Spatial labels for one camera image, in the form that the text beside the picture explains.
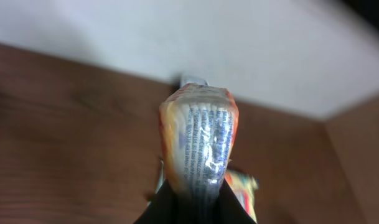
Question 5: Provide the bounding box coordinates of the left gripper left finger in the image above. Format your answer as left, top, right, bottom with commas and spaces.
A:
134, 180, 179, 224

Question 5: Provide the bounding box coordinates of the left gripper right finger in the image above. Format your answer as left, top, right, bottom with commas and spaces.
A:
214, 180, 256, 224

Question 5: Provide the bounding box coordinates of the orange tissue pack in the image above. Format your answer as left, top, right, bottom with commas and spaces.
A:
159, 83, 239, 203

